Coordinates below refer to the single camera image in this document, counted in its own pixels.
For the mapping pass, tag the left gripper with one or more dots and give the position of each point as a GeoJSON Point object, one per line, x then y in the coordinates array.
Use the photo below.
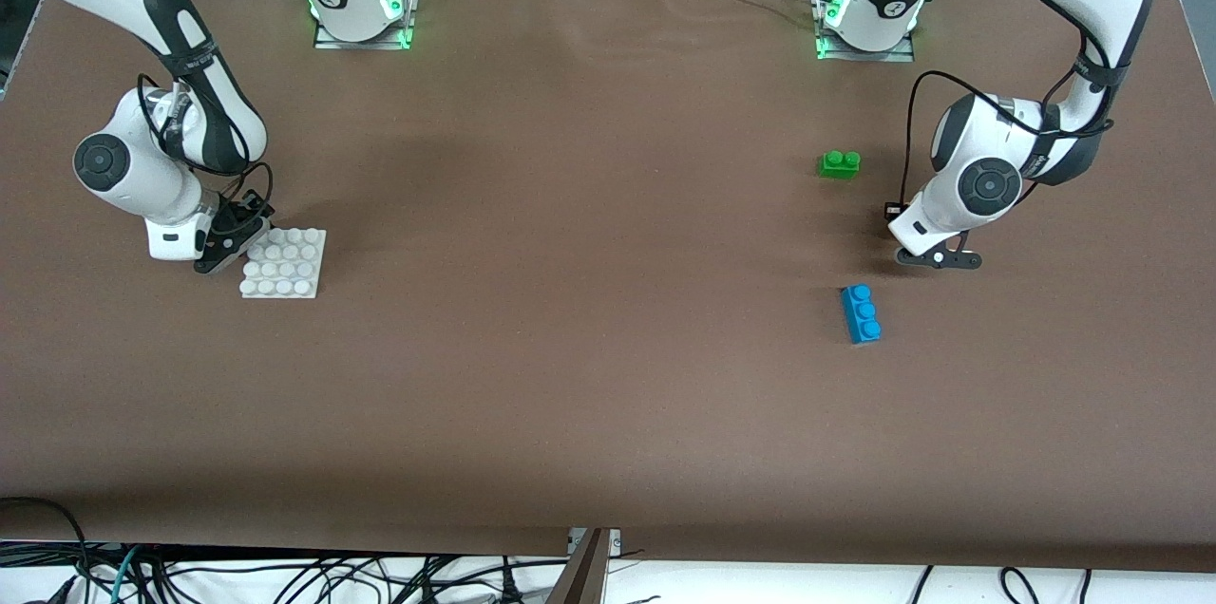
{"type": "Point", "coordinates": [890, 215]}

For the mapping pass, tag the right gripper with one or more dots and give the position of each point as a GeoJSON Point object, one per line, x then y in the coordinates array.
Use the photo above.
{"type": "Point", "coordinates": [231, 222]}

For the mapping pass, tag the white studded base plate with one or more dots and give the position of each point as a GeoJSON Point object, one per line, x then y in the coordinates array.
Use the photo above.
{"type": "Point", "coordinates": [285, 267]}

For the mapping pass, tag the green toy block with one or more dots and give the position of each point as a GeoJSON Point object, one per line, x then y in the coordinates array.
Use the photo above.
{"type": "Point", "coordinates": [839, 167]}

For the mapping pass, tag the blue toy block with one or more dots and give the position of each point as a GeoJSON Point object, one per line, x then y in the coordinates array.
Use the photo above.
{"type": "Point", "coordinates": [862, 317]}

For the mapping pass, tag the brown table cover sheet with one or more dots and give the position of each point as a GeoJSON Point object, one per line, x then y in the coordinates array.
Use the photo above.
{"type": "Point", "coordinates": [608, 395]}

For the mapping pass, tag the dark slanted beam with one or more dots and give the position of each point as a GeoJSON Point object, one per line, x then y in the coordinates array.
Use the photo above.
{"type": "Point", "coordinates": [581, 580]}

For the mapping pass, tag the small metal bracket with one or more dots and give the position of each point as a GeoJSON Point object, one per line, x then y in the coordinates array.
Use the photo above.
{"type": "Point", "coordinates": [613, 542]}

